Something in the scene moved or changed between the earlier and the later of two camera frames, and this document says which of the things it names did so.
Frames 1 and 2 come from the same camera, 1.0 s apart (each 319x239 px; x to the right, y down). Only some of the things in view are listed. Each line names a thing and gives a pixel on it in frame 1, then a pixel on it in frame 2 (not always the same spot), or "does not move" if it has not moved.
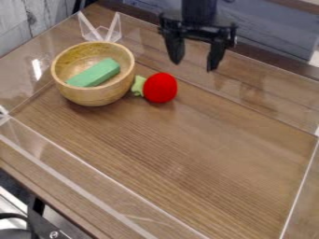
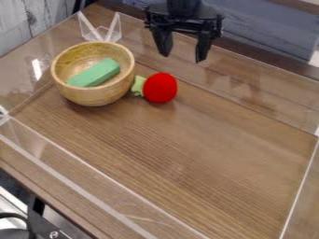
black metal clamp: x=47 y=223 does not move
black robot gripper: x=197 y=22 -> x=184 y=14
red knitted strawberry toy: x=160 y=87 does not move
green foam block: x=96 y=75 does not move
